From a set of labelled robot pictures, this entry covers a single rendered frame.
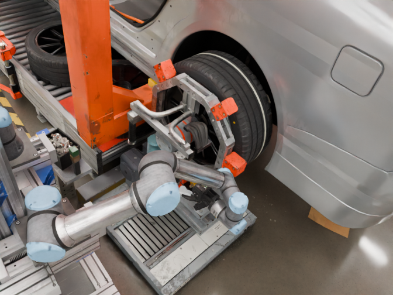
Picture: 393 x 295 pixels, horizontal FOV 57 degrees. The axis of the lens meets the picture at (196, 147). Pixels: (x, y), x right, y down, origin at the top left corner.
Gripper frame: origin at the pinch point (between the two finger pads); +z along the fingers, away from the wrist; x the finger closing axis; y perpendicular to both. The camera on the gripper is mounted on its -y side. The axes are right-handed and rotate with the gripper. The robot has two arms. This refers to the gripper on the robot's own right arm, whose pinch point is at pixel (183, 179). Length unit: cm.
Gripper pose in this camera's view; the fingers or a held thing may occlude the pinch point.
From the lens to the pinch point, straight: 167.7
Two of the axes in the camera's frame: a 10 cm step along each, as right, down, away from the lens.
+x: -7.1, 4.4, -5.5
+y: 1.3, -6.8, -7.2
